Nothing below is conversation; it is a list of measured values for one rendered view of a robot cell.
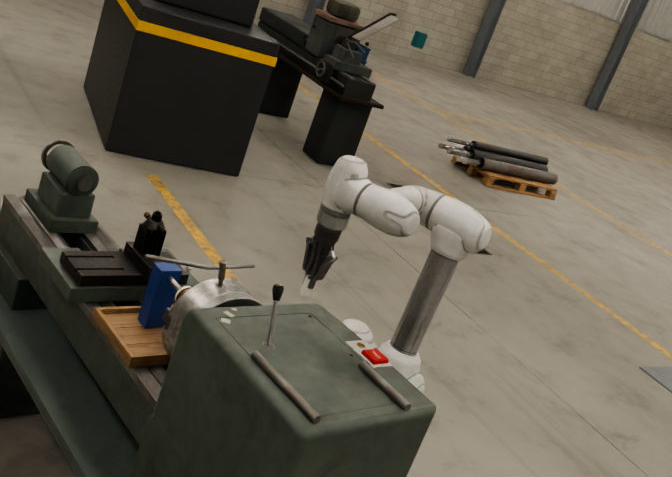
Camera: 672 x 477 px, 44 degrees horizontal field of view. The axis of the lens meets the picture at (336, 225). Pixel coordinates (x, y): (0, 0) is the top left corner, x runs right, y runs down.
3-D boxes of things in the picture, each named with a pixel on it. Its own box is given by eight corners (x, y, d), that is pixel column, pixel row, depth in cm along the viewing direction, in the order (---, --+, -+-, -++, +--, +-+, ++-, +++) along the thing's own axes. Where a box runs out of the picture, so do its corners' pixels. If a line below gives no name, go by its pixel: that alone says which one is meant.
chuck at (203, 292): (257, 365, 274) (271, 283, 260) (170, 389, 255) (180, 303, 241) (243, 349, 280) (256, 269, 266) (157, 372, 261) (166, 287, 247)
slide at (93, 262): (186, 284, 316) (189, 274, 315) (78, 286, 287) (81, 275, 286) (164, 261, 328) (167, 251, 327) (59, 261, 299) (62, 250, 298)
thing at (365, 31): (225, 92, 1034) (265, -42, 980) (287, 105, 1086) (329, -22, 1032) (309, 165, 862) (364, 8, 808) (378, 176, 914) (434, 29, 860)
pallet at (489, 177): (517, 175, 1174) (521, 165, 1169) (555, 200, 1106) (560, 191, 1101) (448, 160, 1109) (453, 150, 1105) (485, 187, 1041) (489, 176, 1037)
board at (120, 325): (223, 359, 288) (226, 349, 286) (128, 368, 264) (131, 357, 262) (183, 313, 308) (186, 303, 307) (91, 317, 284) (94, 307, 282)
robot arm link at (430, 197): (404, 175, 279) (437, 193, 273) (424, 180, 295) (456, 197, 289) (387, 210, 281) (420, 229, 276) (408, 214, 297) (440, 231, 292)
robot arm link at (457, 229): (369, 380, 308) (418, 412, 299) (348, 390, 295) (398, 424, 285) (452, 192, 288) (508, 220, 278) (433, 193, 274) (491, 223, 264)
